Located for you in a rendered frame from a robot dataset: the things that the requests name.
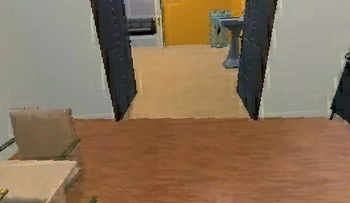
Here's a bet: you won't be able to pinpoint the dark grey room door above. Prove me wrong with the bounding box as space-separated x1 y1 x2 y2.
231 0 288 122
89 0 140 124

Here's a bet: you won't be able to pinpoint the teal patterned bin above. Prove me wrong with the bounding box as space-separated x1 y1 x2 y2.
207 8 234 50

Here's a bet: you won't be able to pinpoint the dark sofa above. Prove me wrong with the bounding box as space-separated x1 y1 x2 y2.
126 16 157 37

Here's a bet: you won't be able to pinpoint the white room door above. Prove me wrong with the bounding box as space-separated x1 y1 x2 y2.
154 0 165 47

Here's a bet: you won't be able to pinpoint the light wooden table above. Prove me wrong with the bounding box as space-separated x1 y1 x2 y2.
0 155 81 203

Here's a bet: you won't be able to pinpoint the grey pedestal sink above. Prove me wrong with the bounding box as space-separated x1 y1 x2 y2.
217 16 248 70

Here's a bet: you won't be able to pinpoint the beige chair with green frame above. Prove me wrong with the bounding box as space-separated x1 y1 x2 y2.
0 104 100 203

